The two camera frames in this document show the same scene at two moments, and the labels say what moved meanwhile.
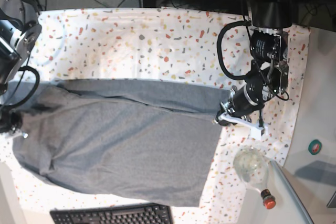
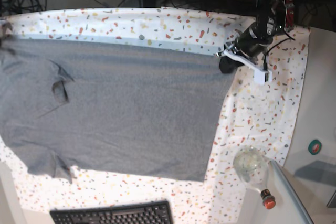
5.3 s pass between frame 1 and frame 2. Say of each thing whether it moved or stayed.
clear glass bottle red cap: stayed
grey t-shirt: stayed
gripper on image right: moved
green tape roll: stayed
